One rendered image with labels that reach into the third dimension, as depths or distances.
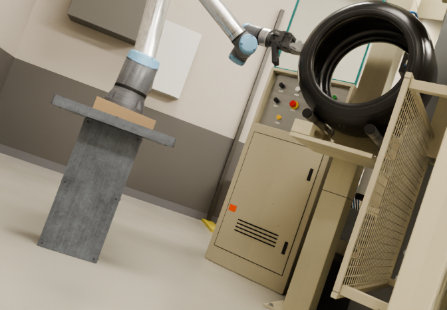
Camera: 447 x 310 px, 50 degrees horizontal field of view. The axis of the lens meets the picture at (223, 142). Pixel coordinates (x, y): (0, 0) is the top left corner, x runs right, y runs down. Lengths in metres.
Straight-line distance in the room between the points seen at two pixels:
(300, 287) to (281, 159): 0.82
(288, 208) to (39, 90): 2.97
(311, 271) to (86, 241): 1.05
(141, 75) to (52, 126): 2.89
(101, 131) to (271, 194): 1.22
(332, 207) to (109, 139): 1.10
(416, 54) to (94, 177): 1.40
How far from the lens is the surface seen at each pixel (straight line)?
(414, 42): 2.12
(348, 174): 2.40
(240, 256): 2.94
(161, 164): 4.90
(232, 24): 2.31
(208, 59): 5.03
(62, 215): 2.10
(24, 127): 5.00
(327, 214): 2.40
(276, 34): 2.43
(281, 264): 2.84
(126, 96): 2.11
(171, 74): 4.84
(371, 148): 2.37
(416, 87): 1.54
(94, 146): 2.06
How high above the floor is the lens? 0.53
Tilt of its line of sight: 3 degrees up
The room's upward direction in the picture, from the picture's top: 20 degrees clockwise
